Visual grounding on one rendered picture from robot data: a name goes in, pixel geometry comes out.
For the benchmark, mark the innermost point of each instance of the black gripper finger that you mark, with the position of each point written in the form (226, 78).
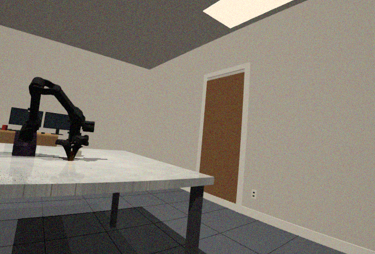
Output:
(75, 149)
(67, 150)

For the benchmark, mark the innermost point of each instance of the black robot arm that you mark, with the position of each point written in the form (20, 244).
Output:
(77, 119)

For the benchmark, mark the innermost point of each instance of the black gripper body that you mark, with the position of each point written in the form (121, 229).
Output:
(68, 142)

